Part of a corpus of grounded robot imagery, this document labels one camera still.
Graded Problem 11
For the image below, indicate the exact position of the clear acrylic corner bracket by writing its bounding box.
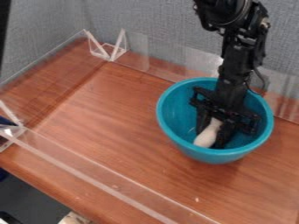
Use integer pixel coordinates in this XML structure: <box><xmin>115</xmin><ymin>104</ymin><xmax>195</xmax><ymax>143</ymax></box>
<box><xmin>85</xmin><ymin>29</ymin><xmax>129</xmax><ymax>62</ymax></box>

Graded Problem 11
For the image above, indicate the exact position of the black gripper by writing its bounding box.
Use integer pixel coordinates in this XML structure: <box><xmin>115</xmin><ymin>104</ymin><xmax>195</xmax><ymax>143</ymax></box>
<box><xmin>190</xmin><ymin>66</ymin><xmax>261</xmax><ymax>149</ymax></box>

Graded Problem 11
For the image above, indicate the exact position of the blue plastic bowl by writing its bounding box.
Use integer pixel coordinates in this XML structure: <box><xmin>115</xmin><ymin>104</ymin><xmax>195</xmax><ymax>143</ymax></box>
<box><xmin>155</xmin><ymin>77</ymin><xmax>275</xmax><ymax>165</ymax></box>

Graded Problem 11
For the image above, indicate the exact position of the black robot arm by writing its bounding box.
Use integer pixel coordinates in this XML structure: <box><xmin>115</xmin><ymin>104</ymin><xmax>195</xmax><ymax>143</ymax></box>
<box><xmin>190</xmin><ymin>0</ymin><xmax>270</xmax><ymax>149</ymax></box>

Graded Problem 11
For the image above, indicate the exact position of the clear acrylic barrier wall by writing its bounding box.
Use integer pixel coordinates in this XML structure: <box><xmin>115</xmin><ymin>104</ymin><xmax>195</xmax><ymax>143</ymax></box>
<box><xmin>0</xmin><ymin>33</ymin><xmax>299</xmax><ymax>224</ymax></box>

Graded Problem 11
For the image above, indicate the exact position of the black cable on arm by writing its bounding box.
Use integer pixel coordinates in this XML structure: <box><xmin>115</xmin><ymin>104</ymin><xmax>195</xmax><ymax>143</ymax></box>
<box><xmin>245</xmin><ymin>66</ymin><xmax>271</xmax><ymax>96</ymax></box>

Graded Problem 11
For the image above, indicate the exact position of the white and brown toy mushroom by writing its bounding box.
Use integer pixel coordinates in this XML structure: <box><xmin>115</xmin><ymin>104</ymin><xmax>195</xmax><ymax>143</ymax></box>
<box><xmin>194</xmin><ymin>118</ymin><xmax>222</xmax><ymax>148</ymax></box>

